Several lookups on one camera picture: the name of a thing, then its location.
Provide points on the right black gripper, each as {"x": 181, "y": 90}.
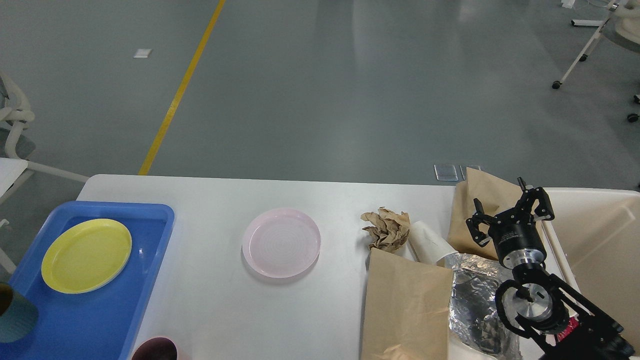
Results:
{"x": 517, "y": 240}

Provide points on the pink plate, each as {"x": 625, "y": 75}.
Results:
{"x": 281, "y": 243}

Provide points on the pink mug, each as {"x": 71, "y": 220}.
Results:
{"x": 160, "y": 348}

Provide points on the teal green mug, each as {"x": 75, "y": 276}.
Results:
{"x": 18, "y": 316}

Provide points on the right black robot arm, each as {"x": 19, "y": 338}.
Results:
{"x": 534, "y": 303}

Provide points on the rear brown paper bag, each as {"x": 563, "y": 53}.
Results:
{"x": 498, "y": 197}

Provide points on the brown paper bag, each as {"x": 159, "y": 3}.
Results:
{"x": 407, "y": 309}
{"x": 498, "y": 197}

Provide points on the beige plastic bin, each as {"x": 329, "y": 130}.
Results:
{"x": 599, "y": 233}

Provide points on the clear floor plate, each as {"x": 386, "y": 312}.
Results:
{"x": 453, "y": 172}

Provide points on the white paper cup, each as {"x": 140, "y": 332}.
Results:
{"x": 426, "y": 245}

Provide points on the crumpled aluminium foil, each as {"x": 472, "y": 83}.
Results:
{"x": 473, "y": 314}

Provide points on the crumpled brown paper ball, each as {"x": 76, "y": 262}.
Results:
{"x": 389, "y": 231}

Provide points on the front brown paper bag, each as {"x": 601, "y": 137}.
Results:
{"x": 407, "y": 309}

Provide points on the blue plastic tray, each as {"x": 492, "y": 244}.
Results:
{"x": 102, "y": 324}

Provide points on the yellow plate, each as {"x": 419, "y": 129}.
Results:
{"x": 87, "y": 256}

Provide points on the white side table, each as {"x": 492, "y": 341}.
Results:
{"x": 11, "y": 171}

